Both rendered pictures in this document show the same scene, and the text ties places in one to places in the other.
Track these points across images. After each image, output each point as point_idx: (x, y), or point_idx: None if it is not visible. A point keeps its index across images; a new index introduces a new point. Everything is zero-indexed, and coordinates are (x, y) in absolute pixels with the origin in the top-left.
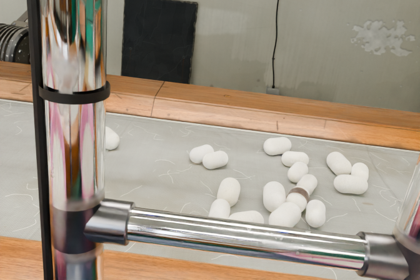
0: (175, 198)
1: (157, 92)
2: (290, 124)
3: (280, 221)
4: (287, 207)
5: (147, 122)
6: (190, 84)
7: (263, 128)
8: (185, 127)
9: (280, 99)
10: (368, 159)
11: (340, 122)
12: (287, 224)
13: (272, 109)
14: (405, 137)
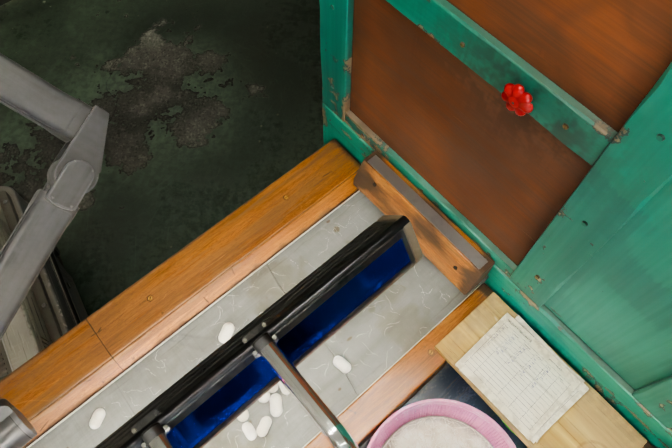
0: (219, 436)
1: (105, 347)
2: (213, 291)
3: (278, 414)
4: (275, 403)
5: (128, 379)
6: (108, 304)
7: (199, 309)
8: (154, 358)
9: (183, 261)
10: (275, 283)
11: (241, 262)
12: (281, 412)
13: (193, 290)
14: (284, 236)
